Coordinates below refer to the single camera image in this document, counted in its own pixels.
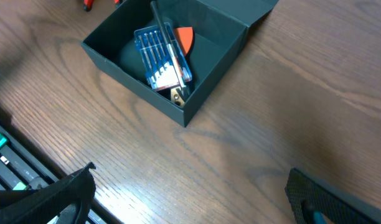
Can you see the black mounting rail green clips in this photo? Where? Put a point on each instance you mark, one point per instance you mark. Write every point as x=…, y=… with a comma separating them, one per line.
x=20, y=170

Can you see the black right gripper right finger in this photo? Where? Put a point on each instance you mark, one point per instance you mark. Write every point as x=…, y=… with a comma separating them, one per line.
x=313, y=200

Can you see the clear precision screwdriver set case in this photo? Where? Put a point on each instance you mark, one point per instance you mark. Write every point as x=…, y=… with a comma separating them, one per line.
x=149, y=42

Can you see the orange black handled pliers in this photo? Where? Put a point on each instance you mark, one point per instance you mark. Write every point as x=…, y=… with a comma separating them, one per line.
x=87, y=4

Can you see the orange scraper with wooden handle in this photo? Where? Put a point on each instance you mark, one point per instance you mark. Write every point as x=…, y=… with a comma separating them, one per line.
x=185, y=40

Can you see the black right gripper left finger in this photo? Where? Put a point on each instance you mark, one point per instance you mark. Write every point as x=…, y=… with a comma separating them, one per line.
x=69, y=199

